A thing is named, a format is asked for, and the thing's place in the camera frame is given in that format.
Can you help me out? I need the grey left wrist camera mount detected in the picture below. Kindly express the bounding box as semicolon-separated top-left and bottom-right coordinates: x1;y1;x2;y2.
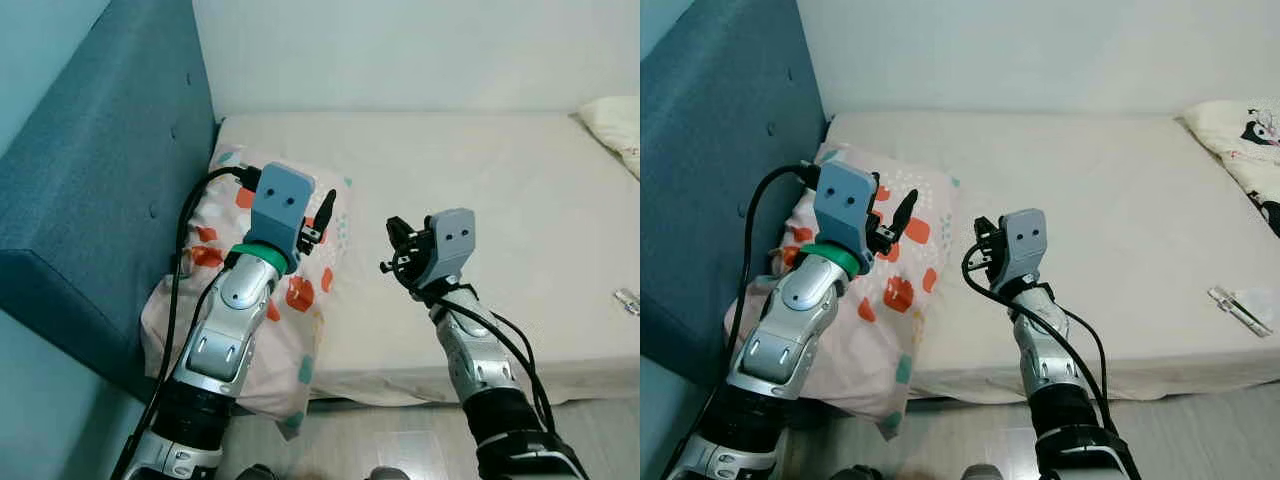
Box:
247;163;317;257
812;160;881;253

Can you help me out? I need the cream bed mattress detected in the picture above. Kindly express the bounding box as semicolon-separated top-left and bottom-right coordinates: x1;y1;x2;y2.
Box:
825;110;1280;401
215;110;641;406

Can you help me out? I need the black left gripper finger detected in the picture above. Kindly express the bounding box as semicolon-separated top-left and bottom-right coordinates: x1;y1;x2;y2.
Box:
312;189;338;241
888;189;919;246

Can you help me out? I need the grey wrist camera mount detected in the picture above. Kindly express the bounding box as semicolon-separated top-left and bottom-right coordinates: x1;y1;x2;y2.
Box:
812;160;881;253
424;208;477;291
998;208;1049;286
247;163;317;257

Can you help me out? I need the white tissue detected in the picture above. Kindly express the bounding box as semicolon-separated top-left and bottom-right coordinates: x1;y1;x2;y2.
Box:
1232;290;1280;336

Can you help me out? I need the pink dotted pillow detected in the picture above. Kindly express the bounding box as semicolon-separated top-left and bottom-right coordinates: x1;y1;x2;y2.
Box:
725;143;961;441
140;143;353;441

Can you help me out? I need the cream cartoon print quilt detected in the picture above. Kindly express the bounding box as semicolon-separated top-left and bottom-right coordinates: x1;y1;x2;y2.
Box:
1183;97;1280;238
577;95;641;181

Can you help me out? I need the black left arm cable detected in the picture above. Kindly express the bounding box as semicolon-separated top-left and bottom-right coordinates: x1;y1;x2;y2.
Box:
112;166;263;480
660;162;823;480

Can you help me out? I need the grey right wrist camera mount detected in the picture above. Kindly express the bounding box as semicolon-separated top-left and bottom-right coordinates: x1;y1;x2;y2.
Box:
424;208;477;291
998;208;1049;286

